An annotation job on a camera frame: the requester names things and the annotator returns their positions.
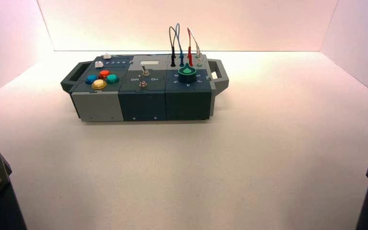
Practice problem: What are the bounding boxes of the green rotary knob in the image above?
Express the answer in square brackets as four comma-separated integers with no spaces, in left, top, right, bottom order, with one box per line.
[178,63,198,84]

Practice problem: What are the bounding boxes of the grey and teal control box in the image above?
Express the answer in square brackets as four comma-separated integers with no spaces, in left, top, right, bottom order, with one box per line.
[60,53,230,123]

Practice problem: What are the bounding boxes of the yellow dome push button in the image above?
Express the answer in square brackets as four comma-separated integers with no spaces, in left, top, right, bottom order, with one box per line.
[91,79,108,90]

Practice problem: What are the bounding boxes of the black banana plug cable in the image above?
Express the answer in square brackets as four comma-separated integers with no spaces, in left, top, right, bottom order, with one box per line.
[168,26,177,68]

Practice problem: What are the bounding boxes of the red banana plug cable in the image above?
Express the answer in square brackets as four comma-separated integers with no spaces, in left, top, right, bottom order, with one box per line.
[186,27,194,67]

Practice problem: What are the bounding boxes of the blue banana plug cable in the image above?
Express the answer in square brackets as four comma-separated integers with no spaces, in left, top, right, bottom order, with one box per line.
[173,23,185,61]

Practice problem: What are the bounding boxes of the white banana plug cable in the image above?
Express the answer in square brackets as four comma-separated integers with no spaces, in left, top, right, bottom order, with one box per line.
[190,31,202,60]

